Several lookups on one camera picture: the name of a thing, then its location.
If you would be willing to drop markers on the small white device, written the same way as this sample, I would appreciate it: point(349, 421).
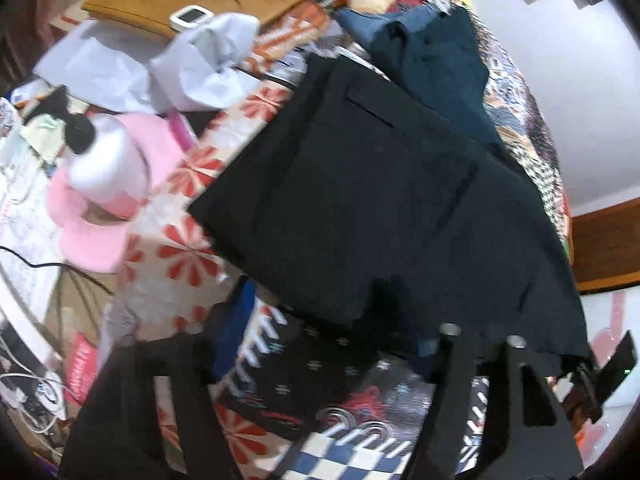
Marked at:
point(190, 16)

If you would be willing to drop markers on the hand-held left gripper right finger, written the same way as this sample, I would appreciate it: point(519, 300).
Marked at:
point(455, 375)

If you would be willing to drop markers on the red packet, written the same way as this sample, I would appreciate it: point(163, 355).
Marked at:
point(82, 370)

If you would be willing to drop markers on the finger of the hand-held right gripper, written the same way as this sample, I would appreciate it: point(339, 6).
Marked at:
point(587, 390)

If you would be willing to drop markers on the patchwork blanket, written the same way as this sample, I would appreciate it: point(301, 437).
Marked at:
point(170, 260)

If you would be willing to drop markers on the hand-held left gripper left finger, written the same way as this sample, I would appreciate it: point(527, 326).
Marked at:
point(197, 400)

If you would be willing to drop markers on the white pump bottle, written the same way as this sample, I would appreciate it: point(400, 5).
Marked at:
point(105, 160)

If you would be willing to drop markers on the wooden wardrobe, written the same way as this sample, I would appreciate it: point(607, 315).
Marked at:
point(607, 245)

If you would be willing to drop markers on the pink plush hat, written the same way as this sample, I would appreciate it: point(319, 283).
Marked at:
point(155, 135)

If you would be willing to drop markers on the blue denim pants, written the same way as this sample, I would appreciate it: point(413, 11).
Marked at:
point(440, 60)

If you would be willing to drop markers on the black pants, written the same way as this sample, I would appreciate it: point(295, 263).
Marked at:
point(350, 185)

